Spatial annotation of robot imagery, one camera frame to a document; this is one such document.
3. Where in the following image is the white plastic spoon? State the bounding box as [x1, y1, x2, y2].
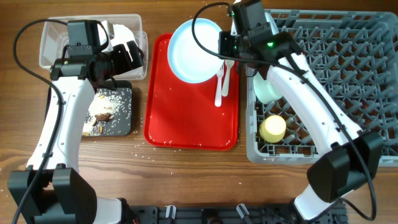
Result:
[221, 60, 234, 96]

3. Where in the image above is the white paper napkin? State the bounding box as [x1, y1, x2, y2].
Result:
[111, 24, 135, 56]

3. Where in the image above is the food scraps and rice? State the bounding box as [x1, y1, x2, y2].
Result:
[82, 88, 132, 137]

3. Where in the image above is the light blue plate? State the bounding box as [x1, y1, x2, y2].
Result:
[167, 18, 223, 83]

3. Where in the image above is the white plastic fork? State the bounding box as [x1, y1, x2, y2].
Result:
[215, 65, 224, 107]

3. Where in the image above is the light blue bowl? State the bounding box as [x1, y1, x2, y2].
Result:
[264, 12, 279, 35]

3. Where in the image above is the mint green bowl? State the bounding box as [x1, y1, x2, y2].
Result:
[253, 73, 283, 104]

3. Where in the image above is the yellow plastic cup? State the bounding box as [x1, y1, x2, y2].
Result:
[259, 115, 287, 143]

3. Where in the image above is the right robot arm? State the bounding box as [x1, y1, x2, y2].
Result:
[219, 1, 384, 223]

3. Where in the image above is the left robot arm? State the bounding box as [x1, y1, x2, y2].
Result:
[8, 20, 144, 223]

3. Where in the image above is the grey dishwasher rack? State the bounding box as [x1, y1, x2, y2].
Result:
[246, 9, 397, 167]

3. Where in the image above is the black plastic tray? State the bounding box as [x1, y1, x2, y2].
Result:
[53, 77, 132, 142]

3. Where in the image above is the clear plastic bin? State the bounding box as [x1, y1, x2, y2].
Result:
[39, 13, 149, 81]

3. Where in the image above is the red serving tray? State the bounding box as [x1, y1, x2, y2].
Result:
[143, 33, 239, 151]

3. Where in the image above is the right black cable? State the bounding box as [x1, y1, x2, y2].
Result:
[191, 2, 377, 222]

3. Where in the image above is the black cable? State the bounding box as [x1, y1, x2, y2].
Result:
[11, 18, 69, 224]
[191, 2, 377, 222]

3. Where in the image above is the left black cable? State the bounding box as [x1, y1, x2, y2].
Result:
[11, 18, 69, 224]

